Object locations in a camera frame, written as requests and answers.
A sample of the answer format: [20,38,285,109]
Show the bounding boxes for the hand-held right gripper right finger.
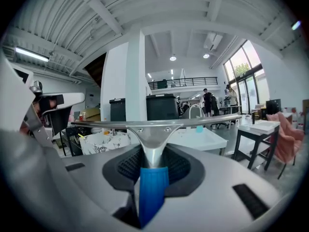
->
[144,144,288,232]

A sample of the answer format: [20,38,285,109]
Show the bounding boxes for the white table black legs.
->
[232,119,281,172]

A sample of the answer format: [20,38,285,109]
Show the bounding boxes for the cardboard box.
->
[80,107,101,122]

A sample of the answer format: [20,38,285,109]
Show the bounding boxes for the white marble table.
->
[79,132,132,156]

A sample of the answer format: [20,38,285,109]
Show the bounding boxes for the white sink basin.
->
[166,127,228,152]

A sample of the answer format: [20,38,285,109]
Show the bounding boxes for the pink upholstered chair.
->
[266,112,305,180]

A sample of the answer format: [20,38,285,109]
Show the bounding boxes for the black monitor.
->
[265,99,282,115]

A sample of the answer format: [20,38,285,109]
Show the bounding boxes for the glass window wall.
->
[223,39,270,116]

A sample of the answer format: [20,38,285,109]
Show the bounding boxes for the white air conditioner unit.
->
[203,32,223,52]

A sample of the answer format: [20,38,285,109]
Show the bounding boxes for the black slatted cabinet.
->
[109,98,126,122]

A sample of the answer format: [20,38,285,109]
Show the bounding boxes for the long ceiling tube light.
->
[14,46,50,63]

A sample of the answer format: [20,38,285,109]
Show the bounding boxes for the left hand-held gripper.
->
[0,53,86,148]

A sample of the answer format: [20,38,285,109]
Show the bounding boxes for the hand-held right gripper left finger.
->
[0,127,146,232]

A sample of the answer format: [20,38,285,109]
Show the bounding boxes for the large black round machine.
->
[146,93,180,121]

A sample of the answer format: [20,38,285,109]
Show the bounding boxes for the black balcony railing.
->
[148,77,218,90]

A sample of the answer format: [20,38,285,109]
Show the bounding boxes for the metal squeegee blue handle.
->
[71,114,242,230]

